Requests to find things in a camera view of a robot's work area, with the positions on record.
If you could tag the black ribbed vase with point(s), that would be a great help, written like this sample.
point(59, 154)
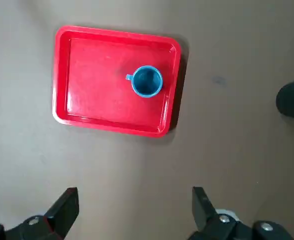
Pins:
point(293, 100)

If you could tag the blue cup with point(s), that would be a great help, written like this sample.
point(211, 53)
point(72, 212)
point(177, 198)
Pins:
point(147, 82)

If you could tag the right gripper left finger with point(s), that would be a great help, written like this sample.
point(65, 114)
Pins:
point(59, 220)

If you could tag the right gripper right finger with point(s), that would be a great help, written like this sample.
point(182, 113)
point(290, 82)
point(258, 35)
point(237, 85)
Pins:
point(207, 220)

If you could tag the red plastic tray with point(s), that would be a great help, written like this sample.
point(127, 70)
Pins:
point(94, 87)

